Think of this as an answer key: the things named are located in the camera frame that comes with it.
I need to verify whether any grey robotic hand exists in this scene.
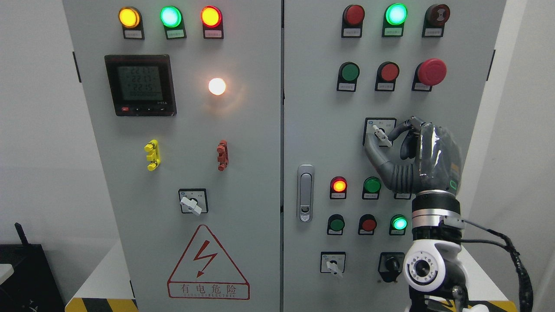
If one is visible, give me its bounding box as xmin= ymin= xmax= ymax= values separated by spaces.
xmin=364 ymin=116 xmax=463 ymax=197

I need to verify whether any grey rotary switch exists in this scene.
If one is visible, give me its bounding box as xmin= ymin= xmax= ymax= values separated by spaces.
xmin=320 ymin=251 xmax=346 ymax=278
xmin=362 ymin=118 xmax=397 ymax=147

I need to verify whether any green indicator light middle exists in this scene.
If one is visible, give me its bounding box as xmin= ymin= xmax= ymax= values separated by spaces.
xmin=362 ymin=176 xmax=382 ymax=200

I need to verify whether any green indicator light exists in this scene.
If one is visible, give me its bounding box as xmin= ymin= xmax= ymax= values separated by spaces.
xmin=362 ymin=176 xmax=382 ymax=200
xmin=159 ymin=6 xmax=187 ymax=40

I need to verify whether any green lit push button lower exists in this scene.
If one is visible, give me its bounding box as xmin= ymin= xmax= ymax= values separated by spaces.
xmin=389 ymin=214 xmax=408 ymax=236

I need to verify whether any red emergency stop button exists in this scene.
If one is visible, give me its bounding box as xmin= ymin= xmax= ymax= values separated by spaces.
xmin=411 ymin=58 xmax=447 ymax=91

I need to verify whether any red push button lower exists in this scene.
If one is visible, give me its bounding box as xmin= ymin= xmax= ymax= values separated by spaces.
xmin=358 ymin=214 xmax=377 ymax=235

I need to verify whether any red push button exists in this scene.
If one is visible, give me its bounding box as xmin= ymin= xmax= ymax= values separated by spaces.
xmin=375 ymin=62 xmax=400 ymax=91
xmin=358 ymin=214 xmax=377 ymax=235

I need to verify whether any red lit indicator light middle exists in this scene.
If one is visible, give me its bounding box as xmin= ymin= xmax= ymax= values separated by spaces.
xmin=330 ymin=176 xmax=348 ymax=200

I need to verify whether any red push button upper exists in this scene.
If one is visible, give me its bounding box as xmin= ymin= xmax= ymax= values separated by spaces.
xmin=375 ymin=62 xmax=400 ymax=91

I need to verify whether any green push button upper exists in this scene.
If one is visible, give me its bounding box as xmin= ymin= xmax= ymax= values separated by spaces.
xmin=336 ymin=62 xmax=359 ymax=92

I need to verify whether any dark red buzzer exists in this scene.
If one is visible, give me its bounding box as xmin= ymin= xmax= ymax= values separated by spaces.
xmin=421 ymin=4 xmax=451 ymax=38

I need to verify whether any green lit light top right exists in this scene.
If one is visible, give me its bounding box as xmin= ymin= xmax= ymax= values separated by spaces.
xmin=381 ymin=3 xmax=408 ymax=37

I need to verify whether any dark red light top right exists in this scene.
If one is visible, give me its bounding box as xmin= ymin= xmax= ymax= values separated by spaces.
xmin=341 ymin=4 xmax=365 ymax=38

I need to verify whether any grey electrical cabinet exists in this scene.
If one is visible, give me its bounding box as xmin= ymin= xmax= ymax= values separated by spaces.
xmin=63 ymin=0 xmax=506 ymax=312

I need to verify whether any white glowing indicator light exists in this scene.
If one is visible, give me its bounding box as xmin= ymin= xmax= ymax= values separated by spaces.
xmin=208 ymin=77 xmax=227 ymax=96

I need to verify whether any red electric hazard sticker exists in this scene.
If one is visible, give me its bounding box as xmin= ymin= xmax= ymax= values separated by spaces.
xmin=167 ymin=224 xmax=250 ymax=300

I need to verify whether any red indicator light top left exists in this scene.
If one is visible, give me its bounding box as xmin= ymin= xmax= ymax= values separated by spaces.
xmin=200 ymin=5 xmax=224 ymax=39

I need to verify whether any green indicator light top left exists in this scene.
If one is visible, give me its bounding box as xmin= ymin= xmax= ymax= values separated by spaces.
xmin=159 ymin=6 xmax=187 ymax=40

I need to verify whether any black digital power meter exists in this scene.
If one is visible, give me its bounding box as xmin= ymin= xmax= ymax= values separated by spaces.
xmin=104 ymin=55 xmax=177 ymax=117

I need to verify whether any yellow indicator light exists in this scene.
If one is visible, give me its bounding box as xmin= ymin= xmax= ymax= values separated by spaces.
xmin=118 ymin=6 xmax=145 ymax=40

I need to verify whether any white cabinet platform striped edge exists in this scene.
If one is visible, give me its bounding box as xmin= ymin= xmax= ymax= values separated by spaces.
xmin=65 ymin=240 xmax=518 ymax=312

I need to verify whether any black box with antenna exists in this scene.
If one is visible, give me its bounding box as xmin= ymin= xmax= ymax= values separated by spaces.
xmin=0 ymin=223 xmax=64 ymax=312

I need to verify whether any black rotary knob switch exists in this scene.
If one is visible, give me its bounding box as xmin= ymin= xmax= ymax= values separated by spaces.
xmin=377 ymin=252 xmax=405 ymax=283

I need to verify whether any silver door lock handle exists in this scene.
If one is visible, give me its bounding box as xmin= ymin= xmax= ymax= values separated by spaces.
xmin=297 ymin=164 xmax=314 ymax=222

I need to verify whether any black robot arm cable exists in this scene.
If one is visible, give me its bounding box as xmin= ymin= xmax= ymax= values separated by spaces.
xmin=441 ymin=215 xmax=534 ymax=312

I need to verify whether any red terminal handle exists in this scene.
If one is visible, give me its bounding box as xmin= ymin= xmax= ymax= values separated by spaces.
xmin=216 ymin=140 xmax=229 ymax=172

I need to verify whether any grey rotary switch left door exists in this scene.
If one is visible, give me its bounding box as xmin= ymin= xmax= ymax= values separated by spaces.
xmin=178 ymin=188 xmax=209 ymax=216

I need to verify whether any yellow terminal handle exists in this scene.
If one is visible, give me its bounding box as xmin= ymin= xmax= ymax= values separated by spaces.
xmin=144 ymin=140 xmax=161 ymax=171

